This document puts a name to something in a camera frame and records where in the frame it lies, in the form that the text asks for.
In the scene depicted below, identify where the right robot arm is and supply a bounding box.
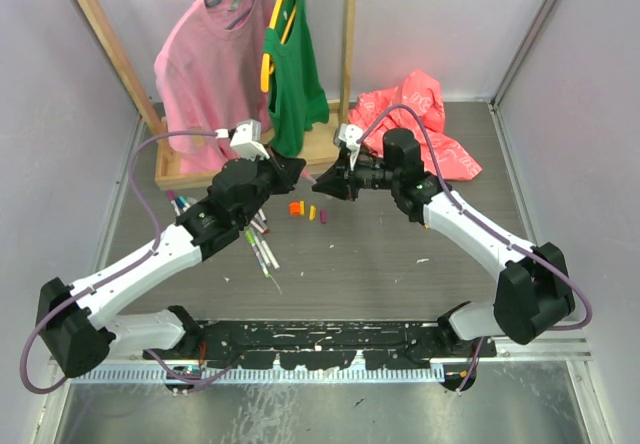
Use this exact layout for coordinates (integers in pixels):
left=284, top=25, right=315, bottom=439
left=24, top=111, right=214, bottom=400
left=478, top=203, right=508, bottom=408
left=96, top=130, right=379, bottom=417
left=312, top=124, right=575, bottom=358

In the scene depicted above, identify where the wooden clothes rack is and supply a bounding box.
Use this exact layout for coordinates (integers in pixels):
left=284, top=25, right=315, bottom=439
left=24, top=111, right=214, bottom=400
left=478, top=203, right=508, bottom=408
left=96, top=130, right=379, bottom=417
left=76, top=0, right=356, bottom=191

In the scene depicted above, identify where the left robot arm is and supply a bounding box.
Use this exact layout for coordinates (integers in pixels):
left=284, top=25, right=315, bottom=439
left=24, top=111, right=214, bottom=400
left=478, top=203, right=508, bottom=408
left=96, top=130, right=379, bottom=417
left=36, top=154, right=306, bottom=378

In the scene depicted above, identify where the pink t-shirt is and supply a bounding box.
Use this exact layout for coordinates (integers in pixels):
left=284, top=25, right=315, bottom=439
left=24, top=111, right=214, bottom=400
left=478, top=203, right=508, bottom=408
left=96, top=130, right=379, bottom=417
left=153, top=0, right=277, bottom=174

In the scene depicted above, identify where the grey capped white marker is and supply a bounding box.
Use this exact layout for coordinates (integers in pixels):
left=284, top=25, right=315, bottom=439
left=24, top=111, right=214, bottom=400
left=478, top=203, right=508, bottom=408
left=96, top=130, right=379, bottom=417
left=250, top=228, right=280, bottom=270

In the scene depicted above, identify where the red capped marker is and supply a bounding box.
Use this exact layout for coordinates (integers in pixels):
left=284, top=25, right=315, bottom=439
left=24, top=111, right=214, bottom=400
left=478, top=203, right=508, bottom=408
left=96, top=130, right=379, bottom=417
left=251, top=217, right=269, bottom=234

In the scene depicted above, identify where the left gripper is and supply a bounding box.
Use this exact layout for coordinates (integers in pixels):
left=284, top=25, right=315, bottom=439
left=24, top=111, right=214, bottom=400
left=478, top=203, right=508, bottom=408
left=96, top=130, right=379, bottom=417
left=234, top=140, right=297, bottom=225

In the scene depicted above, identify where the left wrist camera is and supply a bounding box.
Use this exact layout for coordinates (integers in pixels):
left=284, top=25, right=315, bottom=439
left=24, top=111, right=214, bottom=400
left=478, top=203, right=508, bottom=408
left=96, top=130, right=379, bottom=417
left=230, top=119, right=269, bottom=161

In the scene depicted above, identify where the yellow hanger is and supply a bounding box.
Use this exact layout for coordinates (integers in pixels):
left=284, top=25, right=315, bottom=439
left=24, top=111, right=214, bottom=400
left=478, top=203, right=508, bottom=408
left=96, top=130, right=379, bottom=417
left=260, top=0, right=297, bottom=93

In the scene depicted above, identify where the slotted cable duct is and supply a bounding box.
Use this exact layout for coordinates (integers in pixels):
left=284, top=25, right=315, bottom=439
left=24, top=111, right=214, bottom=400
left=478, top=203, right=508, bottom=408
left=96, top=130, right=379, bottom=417
left=73, top=362, right=445, bottom=385

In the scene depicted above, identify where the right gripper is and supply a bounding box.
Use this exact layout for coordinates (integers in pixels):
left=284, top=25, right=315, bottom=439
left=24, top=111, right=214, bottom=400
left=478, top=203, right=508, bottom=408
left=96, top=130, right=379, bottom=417
left=316, top=150, right=401, bottom=204

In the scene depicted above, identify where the green tank top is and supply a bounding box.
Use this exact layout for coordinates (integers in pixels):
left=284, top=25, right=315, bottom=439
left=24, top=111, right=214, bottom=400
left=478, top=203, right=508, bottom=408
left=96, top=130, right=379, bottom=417
left=263, top=0, right=329, bottom=158

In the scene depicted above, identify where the coral printed cloth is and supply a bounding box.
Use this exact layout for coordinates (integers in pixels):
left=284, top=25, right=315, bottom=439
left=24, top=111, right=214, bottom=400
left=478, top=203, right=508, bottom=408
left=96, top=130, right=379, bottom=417
left=348, top=70, right=482, bottom=181

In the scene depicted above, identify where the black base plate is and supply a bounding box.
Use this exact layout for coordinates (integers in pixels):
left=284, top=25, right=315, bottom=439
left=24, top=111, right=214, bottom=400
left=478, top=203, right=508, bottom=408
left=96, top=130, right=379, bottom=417
left=155, top=320, right=477, bottom=371

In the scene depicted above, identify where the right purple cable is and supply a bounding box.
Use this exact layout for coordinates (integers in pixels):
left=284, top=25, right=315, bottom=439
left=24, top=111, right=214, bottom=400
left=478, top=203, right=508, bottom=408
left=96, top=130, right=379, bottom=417
left=358, top=104, right=594, bottom=390

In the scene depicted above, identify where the orange highlighter cap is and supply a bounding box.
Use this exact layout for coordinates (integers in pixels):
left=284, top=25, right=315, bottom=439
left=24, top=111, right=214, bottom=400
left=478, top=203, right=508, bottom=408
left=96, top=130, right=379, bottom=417
left=289, top=201, right=301, bottom=216

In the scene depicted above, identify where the pink pen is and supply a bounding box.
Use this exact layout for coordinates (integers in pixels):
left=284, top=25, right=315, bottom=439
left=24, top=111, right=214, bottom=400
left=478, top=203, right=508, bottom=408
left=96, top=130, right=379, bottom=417
left=302, top=173, right=317, bottom=185

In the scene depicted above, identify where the green capped marker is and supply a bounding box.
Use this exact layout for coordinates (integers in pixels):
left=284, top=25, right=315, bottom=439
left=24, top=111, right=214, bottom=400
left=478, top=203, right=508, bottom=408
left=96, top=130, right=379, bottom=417
left=244, top=229, right=270, bottom=278

